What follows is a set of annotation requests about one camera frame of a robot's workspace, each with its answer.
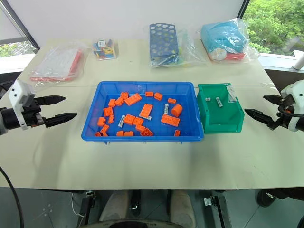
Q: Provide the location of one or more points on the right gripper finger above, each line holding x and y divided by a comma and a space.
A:
261, 117
273, 98

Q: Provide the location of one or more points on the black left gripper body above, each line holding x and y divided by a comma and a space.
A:
31, 116

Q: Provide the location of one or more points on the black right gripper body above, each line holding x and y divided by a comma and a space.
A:
283, 118

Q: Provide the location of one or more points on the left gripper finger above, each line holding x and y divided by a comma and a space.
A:
51, 100
59, 120

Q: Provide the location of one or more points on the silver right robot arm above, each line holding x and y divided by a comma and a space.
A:
298, 123

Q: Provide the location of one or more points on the green plastic bin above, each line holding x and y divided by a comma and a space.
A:
223, 118

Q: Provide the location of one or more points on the clear box of coloured pieces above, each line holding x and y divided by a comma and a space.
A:
105, 50

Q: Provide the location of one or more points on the clear bag with red sheets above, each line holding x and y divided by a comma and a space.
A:
59, 63

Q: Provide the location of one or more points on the small orange block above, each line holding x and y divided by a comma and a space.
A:
111, 119
149, 94
158, 96
177, 133
140, 128
119, 101
108, 111
120, 133
104, 129
111, 102
128, 133
101, 121
172, 100
98, 134
124, 95

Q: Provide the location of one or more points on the white cylinder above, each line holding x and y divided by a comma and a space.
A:
298, 62

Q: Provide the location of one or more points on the white blue battery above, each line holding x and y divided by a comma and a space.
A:
219, 102
166, 109
147, 117
121, 121

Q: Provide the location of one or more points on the square orange block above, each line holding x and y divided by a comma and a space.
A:
146, 132
138, 121
129, 119

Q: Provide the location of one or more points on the long orange block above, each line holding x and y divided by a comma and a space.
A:
146, 110
133, 99
170, 120

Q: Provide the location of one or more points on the bagged teal toy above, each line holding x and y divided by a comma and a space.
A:
223, 40

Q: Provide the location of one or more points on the black caster wheel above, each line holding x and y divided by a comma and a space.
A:
266, 198

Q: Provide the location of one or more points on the orange plastic cylinder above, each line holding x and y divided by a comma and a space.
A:
177, 110

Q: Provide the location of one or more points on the blue plastic tray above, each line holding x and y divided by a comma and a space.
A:
142, 139

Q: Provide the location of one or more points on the clear plastic bag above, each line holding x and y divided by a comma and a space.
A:
190, 52

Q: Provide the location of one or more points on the beige rounded foot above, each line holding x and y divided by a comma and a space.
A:
115, 206
181, 206

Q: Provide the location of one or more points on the blue test tube rack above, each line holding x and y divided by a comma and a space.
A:
162, 42

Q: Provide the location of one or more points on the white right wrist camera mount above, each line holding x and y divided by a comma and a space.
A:
297, 92

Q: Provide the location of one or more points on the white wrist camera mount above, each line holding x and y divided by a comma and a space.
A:
297, 92
17, 95

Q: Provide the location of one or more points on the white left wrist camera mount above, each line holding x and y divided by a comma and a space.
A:
17, 95

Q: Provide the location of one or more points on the black window frame bar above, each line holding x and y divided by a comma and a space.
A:
19, 23
244, 8

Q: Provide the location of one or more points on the black metal frame leg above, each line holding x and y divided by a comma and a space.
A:
218, 211
86, 206

